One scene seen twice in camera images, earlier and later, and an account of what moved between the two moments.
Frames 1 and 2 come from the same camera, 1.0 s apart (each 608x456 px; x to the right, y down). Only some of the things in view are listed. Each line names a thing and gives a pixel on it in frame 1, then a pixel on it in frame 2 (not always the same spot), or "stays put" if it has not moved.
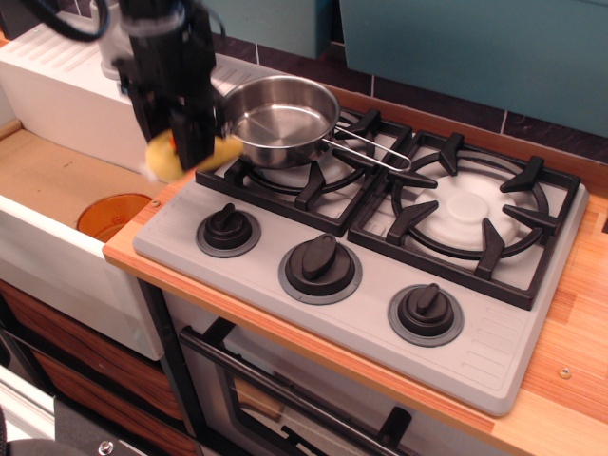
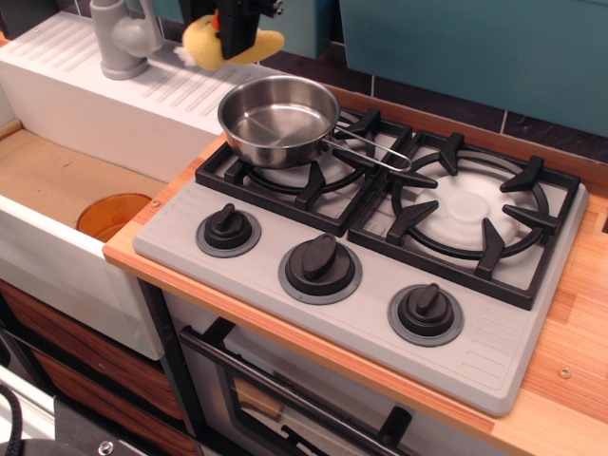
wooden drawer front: x=126 y=395 stays put
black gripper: x=175 y=66 -> x=238 y=21
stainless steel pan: x=283 y=122 stays put
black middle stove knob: x=320 y=271 stays put
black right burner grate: x=484 y=220 stays put
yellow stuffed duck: x=163 y=162 -> x=200 y=45
